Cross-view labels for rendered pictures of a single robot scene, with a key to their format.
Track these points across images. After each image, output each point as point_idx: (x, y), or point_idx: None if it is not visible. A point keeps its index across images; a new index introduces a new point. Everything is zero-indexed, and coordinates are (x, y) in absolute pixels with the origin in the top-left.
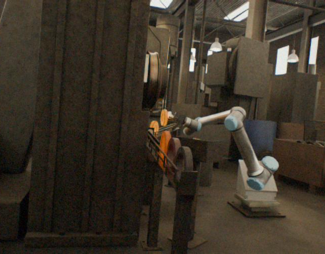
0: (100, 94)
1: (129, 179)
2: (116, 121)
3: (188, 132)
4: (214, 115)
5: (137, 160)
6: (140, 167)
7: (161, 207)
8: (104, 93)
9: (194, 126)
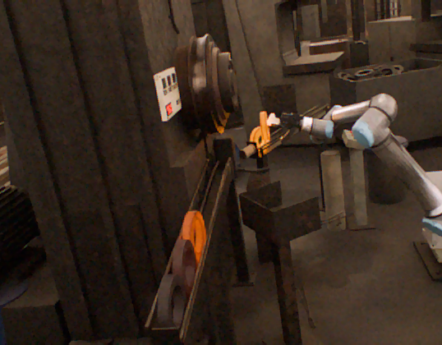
0: (103, 155)
1: None
2: (137, 189)
3: (316, 140)
4: (351, 108)
5: None
6: None
7: None
8: (108, 153)
9: (319, 131)
